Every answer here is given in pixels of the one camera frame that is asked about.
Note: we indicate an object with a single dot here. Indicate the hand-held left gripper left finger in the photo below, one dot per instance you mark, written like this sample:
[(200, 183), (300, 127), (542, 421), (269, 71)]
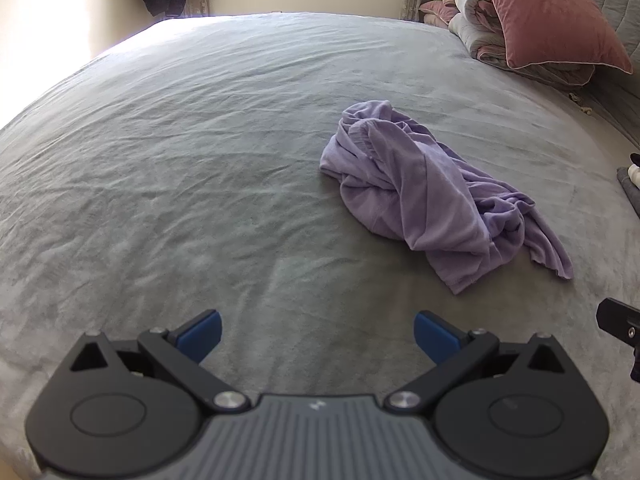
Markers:
[(200, 332)]

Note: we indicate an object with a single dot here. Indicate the small pink cushion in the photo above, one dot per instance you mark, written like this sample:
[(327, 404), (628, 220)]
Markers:
[(437, 10)]

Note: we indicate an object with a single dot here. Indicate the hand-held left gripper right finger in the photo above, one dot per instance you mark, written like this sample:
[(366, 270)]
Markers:
[(432, 335)]

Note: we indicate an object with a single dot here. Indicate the white knit folded garment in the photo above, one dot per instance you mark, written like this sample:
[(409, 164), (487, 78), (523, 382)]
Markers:
[(635, 172)]

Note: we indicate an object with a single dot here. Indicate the purple pants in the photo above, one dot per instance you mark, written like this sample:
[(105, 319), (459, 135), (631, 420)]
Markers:
[(425, 185)]

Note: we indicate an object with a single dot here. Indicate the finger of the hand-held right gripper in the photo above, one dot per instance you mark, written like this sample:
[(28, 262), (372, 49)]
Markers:
[(620, 320)]

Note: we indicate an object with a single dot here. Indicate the pink velvet pillow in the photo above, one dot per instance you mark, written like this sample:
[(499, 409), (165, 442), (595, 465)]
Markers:
[(550, 15)]

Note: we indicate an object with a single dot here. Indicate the folded grey pink quilt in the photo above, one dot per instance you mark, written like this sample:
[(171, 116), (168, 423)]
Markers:
[(480, 35)]

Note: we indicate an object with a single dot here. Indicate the grey folded garment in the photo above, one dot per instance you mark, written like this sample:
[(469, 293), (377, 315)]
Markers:
[(627, 185)]

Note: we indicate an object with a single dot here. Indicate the grey quilted headboard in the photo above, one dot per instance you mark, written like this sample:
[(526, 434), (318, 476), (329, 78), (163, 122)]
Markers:
[(620, 90)]

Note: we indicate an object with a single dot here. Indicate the small beige tassel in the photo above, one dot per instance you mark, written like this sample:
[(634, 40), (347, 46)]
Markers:
[(582, 105)]

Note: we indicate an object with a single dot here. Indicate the grey bed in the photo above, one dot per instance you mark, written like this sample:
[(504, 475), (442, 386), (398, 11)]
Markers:
[(200, 160)]

